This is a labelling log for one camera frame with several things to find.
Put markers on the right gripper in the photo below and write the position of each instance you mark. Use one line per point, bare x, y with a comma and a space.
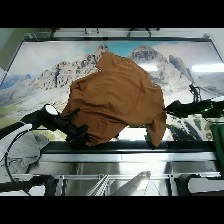
176, 108

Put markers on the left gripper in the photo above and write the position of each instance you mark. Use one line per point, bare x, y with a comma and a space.
77, 134

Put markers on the brown T-shirt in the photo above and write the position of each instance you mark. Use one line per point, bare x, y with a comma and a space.
116, 96

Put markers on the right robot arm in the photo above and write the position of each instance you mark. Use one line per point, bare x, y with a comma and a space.
210, 108

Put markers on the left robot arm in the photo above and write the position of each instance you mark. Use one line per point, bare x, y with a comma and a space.
33, 119

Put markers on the grey garment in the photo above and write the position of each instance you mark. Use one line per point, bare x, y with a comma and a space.
23, 150

